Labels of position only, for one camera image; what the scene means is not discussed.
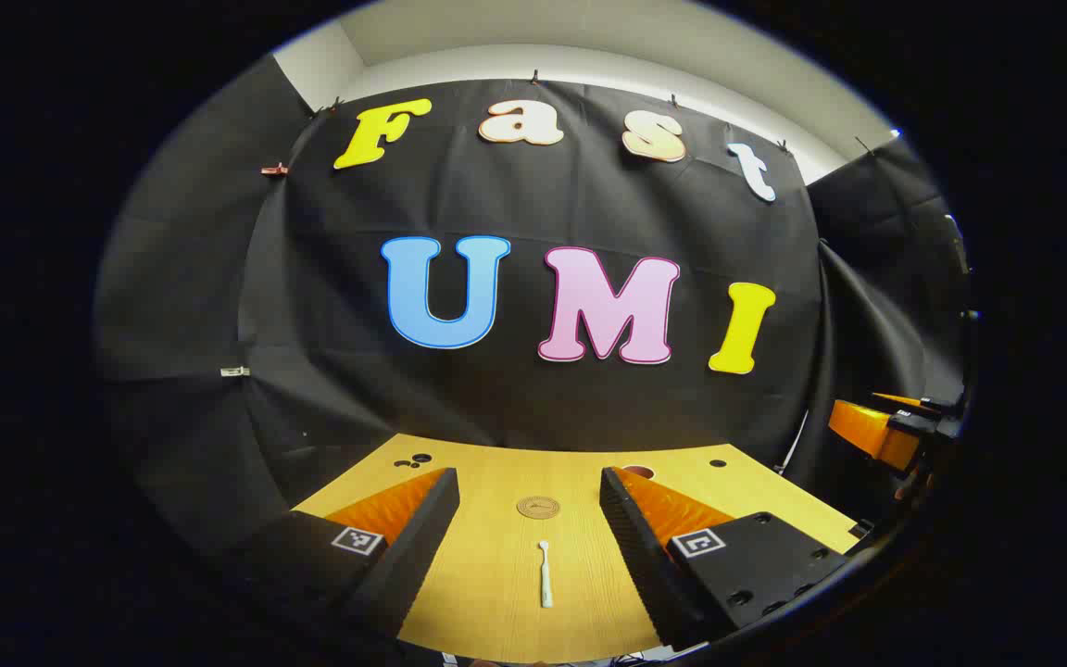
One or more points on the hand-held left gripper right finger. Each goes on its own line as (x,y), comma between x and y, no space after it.
(633,547)

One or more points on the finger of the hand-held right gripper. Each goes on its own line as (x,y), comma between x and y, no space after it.
(904,401)
(872,434)

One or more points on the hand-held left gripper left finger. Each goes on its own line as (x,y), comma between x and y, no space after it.
(422,537)

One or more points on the beige cup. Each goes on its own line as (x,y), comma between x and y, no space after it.
(639,471)

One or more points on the pale blue toothbrush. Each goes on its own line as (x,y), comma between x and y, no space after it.
(546,579)

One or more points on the round wooden coaster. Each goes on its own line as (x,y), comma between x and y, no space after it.
(538,507)

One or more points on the wooden desktop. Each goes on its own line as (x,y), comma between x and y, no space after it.
(515,574)

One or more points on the white clip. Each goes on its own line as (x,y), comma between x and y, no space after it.
(235,371)

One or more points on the orange clip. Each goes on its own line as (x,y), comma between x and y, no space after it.
(275,169)

